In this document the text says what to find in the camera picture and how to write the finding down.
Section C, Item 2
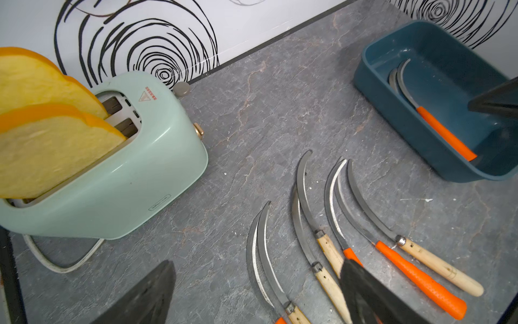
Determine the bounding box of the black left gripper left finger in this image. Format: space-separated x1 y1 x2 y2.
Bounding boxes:
93 261 176 323

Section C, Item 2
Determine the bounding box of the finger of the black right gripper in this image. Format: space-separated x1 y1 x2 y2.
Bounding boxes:
468 77 517 119

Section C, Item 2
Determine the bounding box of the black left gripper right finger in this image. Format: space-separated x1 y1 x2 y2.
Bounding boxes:
341 259 428 323

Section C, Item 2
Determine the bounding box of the orange handle sickle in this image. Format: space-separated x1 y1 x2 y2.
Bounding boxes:
246 213 287 324
325 157 374 267
335 175 468 320
395 59 478 162

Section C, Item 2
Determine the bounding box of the teal plastic storage box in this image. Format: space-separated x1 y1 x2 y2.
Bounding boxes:
353 20 517 183

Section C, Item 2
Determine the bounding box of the mint green toaster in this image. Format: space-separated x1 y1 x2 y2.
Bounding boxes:
1 72 209 240

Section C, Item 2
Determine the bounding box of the yellow toast slice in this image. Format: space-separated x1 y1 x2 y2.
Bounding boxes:
1 47 109 120
1 104 126 198

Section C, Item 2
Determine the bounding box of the wooden handle sickle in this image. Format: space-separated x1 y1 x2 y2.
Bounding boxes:
296 149 344 279
291 186 353 323
256 201 311 324
347 159 484 297

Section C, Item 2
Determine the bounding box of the white toaster power cord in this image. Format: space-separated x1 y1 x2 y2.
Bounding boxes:
22 234 105 274

